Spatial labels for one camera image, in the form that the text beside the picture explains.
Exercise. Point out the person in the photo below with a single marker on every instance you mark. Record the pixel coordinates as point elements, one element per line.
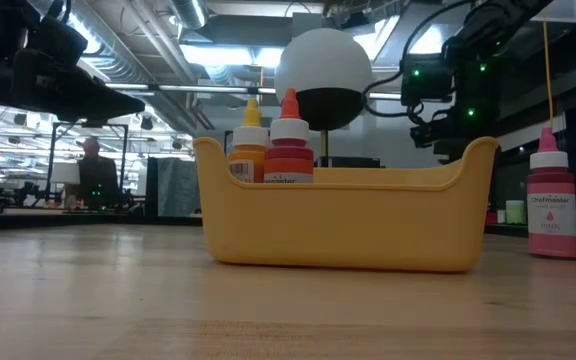
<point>95,175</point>

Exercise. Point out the yellow food coloring bottle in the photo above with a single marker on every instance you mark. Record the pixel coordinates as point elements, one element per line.
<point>248,160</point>

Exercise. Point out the green and white container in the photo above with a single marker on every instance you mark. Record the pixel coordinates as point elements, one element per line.
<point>515,212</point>

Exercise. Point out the white globe lamp black base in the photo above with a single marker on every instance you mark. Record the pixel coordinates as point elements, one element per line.
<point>323,60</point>

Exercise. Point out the pink food coloring bottle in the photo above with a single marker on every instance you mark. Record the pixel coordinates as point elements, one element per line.
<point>552,210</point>

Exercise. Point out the white rectangular box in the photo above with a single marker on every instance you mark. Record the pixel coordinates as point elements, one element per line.
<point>65,173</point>

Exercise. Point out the long ceiling light tube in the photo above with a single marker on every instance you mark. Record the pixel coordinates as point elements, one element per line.
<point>383,95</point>

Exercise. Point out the black gantry frame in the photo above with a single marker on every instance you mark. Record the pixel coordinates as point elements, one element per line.
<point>125,150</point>

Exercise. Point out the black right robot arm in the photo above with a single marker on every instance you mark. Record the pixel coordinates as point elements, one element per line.
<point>473,85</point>

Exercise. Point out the grey curtain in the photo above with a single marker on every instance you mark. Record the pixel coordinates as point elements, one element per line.
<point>178,185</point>

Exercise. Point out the white ceiling box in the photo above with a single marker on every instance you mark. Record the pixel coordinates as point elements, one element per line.
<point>563,10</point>

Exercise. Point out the black background robot arm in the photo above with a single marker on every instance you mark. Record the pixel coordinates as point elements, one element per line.
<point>30,190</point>

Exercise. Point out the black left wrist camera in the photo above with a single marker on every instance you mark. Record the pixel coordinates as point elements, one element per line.
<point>58,40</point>

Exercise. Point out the red box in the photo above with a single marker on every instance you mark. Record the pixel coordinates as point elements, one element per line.
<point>493,218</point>

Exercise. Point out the silver ventilation duct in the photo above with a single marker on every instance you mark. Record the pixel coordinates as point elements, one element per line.
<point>188,12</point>

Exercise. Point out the yellow plastic bin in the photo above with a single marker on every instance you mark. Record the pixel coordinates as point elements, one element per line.
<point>343,225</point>

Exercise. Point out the bright ceiling light panel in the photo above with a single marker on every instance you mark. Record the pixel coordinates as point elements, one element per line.
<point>238,55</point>
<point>383,35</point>

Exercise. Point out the red-orange food coloring bottle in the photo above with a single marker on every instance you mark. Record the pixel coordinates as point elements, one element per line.
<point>288,160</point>

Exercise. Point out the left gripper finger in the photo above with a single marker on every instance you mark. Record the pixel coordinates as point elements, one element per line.
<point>113,97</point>
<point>110,111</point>

